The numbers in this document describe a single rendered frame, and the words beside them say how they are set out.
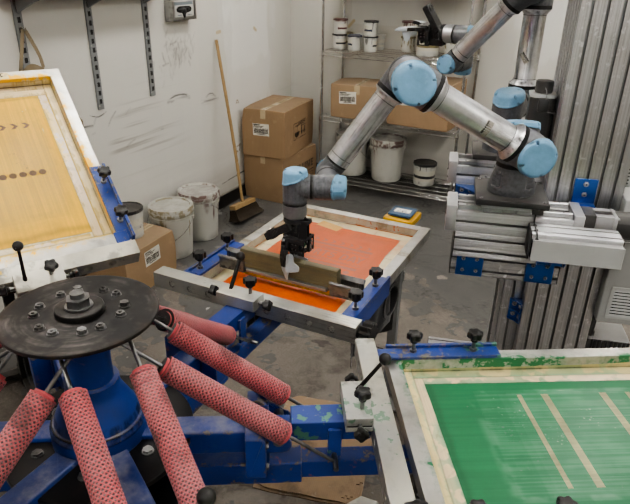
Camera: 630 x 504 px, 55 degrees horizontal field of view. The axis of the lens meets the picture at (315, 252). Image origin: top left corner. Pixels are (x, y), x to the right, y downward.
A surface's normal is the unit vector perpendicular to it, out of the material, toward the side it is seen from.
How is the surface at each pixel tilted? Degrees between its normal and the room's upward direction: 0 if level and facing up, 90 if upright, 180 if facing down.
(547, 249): 90
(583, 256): 90
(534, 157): 94
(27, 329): 0
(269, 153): 91
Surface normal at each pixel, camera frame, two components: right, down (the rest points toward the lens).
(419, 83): -0.12, 0.37
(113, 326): 0.02, -0.90
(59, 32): 0.90, 0.21
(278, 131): -0.37, 0.40
